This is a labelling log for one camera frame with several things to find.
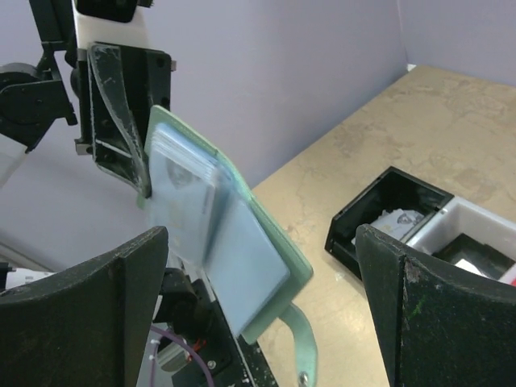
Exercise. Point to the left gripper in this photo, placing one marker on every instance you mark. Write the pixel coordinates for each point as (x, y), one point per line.
(117, 85)

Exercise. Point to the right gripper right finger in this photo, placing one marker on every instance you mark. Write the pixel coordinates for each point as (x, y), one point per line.
(436, 324)

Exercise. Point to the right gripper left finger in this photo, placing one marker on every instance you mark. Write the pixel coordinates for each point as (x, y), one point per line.
(87, 325)

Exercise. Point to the silver card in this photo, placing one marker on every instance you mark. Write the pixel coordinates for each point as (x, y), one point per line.
(186, 184)

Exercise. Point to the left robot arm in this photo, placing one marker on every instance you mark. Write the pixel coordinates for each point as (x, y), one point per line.
(33, 97)

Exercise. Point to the black cards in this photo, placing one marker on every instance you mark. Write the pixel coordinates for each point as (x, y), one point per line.
(475, 257)

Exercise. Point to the silver cards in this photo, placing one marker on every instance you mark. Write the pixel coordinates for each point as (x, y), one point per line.
(397, 223)

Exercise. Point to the white bin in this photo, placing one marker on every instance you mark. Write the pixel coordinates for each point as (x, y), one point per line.
(460, 216)

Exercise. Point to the black bin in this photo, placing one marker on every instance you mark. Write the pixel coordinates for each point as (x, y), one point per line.
(396, 202)

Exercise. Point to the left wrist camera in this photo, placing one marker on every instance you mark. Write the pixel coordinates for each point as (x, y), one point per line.
(89, 29)

